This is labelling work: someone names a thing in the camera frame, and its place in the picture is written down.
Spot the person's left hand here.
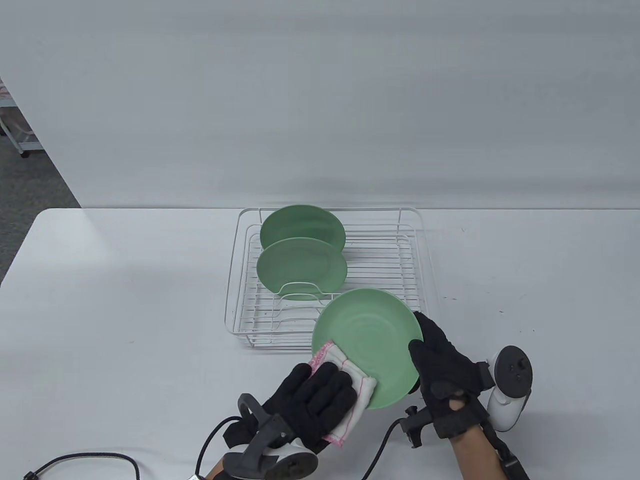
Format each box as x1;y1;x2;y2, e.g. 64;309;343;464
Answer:
223;362;358;453

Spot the person's right hand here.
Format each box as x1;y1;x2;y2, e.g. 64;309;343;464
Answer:
408;311;493;441

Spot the white dish cloth pink edge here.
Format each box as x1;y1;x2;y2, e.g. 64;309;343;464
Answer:
310;340;377;448

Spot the green plate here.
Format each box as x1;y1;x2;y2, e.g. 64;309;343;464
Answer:
259;204;347;251
311;288;425;411
256;237;348;301

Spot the person's right forearm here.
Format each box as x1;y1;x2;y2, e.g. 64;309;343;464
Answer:
452;430;508;480

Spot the black box on right forearm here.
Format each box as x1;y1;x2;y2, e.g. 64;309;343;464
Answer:
492;430;531;480

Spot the black and white right controller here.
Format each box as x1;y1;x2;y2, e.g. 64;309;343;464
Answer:
487;345;533;433

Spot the black and white controller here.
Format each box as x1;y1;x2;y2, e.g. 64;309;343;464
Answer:
222;393;319;480
487;345;533;433

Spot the black and white left controller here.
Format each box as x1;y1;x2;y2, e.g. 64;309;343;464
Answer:
222;393;319;480

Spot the white shelf cart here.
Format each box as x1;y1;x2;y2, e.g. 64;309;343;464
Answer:
0;77;46;159

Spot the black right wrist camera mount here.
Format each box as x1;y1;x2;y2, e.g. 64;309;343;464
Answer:
400;406;433;449

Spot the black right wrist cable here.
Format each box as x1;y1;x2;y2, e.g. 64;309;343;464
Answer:
361;417;406;480

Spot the short black left wrist cable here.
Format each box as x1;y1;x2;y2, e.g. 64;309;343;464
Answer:
194;416;242;480

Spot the white wire dish rack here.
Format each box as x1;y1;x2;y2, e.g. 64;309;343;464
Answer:
223;207;445;350

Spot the long black cable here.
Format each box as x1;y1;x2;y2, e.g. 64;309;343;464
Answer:
25;451;141;480

